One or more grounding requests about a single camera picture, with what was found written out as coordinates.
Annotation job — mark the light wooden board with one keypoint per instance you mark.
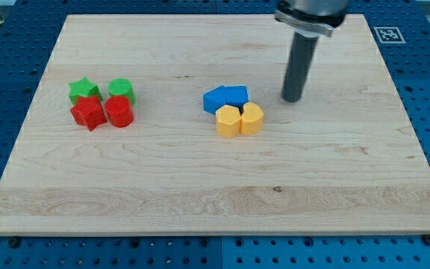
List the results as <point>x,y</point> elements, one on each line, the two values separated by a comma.
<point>344,160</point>

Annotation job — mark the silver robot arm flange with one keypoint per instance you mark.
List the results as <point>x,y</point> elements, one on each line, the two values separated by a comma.
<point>312,18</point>

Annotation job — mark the blue pentagon block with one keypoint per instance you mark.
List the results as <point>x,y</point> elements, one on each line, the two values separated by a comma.
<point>236,95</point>

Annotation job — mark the white fiducial marker tag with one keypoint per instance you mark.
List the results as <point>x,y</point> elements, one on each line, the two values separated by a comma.
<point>389,35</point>

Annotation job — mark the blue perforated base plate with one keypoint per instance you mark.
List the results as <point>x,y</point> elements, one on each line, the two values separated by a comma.
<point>27,37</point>

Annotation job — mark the green star block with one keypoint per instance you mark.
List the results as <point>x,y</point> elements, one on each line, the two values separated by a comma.
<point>83,88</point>

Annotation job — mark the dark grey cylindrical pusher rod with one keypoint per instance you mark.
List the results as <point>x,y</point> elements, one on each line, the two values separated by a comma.
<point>298,65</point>

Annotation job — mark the blue triangular block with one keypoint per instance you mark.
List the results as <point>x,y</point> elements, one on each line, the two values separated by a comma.
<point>214,99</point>

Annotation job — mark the red cylinder block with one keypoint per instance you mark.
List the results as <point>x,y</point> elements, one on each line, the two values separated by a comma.
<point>119,111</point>

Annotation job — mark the yellow hexagon block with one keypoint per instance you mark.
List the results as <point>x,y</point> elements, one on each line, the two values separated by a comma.
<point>228,120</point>

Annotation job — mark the yellow heart block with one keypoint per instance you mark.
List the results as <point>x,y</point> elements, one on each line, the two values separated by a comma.
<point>252,119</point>

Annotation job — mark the green cylinder block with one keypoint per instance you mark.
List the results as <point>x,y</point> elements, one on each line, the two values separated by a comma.
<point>122,87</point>

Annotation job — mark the red star block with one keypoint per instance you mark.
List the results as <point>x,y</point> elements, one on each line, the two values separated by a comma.
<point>88,111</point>

